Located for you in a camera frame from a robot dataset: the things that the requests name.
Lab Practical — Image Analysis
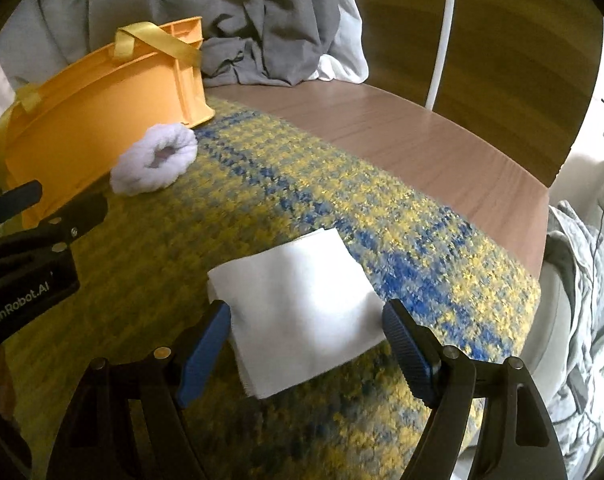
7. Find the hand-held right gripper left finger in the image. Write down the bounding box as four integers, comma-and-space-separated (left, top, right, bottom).
47, 300, 232, 480

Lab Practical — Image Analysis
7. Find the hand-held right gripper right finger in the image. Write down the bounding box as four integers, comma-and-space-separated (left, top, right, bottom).
381, 299, 568, 480

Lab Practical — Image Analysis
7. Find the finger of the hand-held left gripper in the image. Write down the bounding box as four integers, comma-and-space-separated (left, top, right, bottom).
0, 181, 43, 233
0, 191, 108, 268

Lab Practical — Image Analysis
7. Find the orange crate with ribbon handles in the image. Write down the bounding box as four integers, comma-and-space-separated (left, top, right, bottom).
0, 17, 217, 231

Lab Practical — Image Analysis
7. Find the white fluffy scrunchie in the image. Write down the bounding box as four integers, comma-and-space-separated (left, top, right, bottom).
109, 124, 199, 194

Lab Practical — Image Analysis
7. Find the yellow blue checked blanket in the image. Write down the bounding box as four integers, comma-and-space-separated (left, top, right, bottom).
0, 97, 542, 480

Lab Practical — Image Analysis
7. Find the crumpled grey white cloth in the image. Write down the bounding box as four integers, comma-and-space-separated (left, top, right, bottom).
544, 200, 604, 433

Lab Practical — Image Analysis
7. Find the wide grey curtain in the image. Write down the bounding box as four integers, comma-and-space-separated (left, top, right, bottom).
0, 0, 343, 90

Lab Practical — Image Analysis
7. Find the white vertical strip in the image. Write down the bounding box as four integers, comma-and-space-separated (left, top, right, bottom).
424, 0, 458, 111

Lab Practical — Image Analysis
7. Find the white sheer curtain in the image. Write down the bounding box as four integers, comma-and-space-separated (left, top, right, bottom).
314, 0, 370, 83

